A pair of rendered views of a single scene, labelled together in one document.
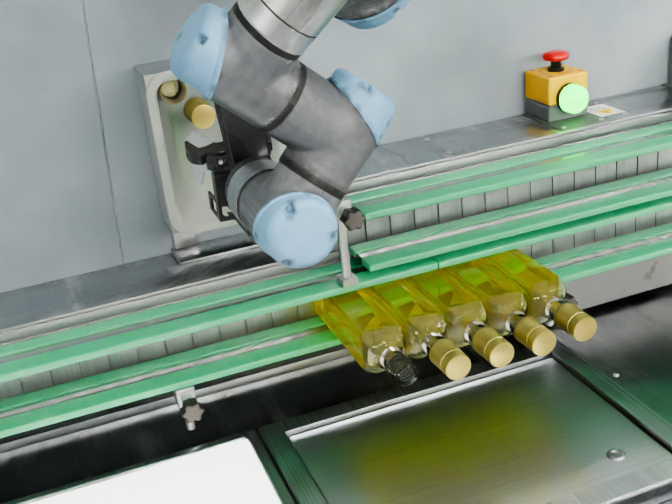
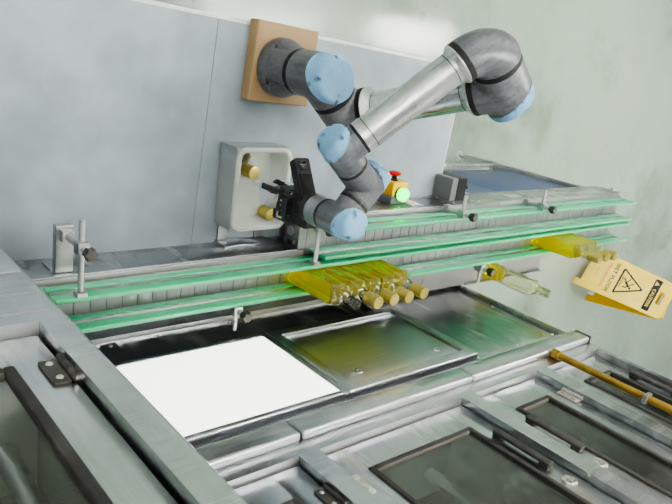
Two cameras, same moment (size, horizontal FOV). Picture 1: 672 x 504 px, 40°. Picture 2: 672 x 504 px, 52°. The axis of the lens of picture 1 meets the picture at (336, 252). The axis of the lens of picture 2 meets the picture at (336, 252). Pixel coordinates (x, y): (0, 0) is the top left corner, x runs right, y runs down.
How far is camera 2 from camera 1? 0.85 m
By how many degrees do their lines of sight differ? 24
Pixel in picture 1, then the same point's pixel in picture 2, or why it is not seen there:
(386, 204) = not seen: hidden behind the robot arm
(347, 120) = (377, 181)
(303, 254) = (354, 234)
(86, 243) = (176, 230)
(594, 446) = (425, 346)
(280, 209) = (350, 213)
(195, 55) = (338, 143)
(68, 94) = (189, 150)
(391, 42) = not seen: hidden behind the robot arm
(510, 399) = (380, 328)
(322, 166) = (364, 199)
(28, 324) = (163, 265)
